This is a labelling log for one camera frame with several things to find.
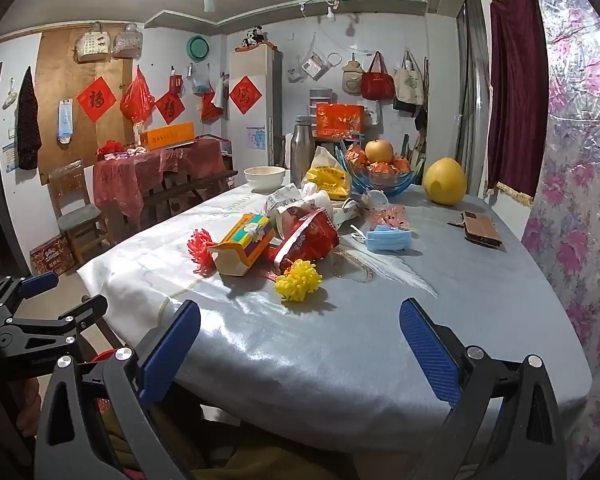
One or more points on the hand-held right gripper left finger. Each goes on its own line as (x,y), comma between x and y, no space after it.
(172,345)

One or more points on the yellow apple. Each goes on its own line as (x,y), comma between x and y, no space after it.
(379,151)

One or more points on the blue face mask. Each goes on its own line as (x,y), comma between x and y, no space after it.
(387,240)

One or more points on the dark wooden bench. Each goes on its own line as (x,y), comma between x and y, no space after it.
(200,182)

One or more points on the red plastic bag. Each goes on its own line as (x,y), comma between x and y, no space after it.
(136,97)

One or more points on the blue mask pack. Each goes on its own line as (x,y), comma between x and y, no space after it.
(66,120)

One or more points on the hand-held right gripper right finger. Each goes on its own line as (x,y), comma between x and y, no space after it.
(427,355)

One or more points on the white tote bag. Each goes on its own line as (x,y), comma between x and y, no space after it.
(409,84)

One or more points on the yellow pom-pom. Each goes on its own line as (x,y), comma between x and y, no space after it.
(297,281)

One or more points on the long orange box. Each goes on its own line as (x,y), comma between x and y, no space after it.
(167,135)

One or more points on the yellow pomelo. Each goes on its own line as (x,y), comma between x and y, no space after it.
(445,181)

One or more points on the wooden chair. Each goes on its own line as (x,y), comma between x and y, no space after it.
(75,217)

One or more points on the red tote bag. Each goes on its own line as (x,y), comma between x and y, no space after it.
(377,84)

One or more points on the dark hanging garment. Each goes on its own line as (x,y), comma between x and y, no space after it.
(27,120)

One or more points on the maroon curtain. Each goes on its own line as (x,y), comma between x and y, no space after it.
(515,85)

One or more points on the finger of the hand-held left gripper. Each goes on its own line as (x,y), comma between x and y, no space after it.
(82,307)
(36,282)

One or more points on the wooden wall board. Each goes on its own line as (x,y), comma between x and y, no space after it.
(55,75)

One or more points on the white ceramic bowl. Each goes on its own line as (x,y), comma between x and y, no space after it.
(264,178)

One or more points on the blue glass fruit bowl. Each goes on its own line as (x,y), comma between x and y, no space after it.
(382,182)

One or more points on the green wall basin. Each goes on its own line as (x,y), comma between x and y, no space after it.
(197,47)

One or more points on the beige hanging bag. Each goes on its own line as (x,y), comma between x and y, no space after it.
(351,76)

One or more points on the floral plastic sheet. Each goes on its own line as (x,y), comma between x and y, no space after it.
(580,160)

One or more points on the red snack bag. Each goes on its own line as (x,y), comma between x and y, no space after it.
(306,240)

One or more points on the panda plush toy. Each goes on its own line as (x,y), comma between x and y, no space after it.
(252,37)

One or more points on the red diamond paper poster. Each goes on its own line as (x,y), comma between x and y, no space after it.
(170,107)
(242,94)
(96,99)

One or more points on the table with red cloth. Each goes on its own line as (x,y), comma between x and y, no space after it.
(155,170)

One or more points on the red cardboard box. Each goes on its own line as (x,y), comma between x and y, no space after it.
(52,256)

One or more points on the white crumpled packet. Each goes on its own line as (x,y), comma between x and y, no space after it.
(286,199)

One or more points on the red tassel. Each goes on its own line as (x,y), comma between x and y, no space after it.
(202,251)

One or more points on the yellow plastic bag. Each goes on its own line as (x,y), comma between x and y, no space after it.
(327,177)

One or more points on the steel thermos flask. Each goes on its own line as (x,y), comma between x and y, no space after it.
(302,152)

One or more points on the white refrigerator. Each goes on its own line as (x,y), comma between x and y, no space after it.
(260,125)

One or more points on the pink leaf-print cellophane wrapper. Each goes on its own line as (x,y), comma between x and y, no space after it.
(392,217)

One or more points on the colourful tissue box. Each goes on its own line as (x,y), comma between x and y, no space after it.
(245,246)

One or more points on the phone in brown case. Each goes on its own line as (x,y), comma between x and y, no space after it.
(480,230)

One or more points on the person's olive trousers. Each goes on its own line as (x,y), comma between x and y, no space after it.
(280,465)

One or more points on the red gift box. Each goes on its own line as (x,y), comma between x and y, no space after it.
(340,120)

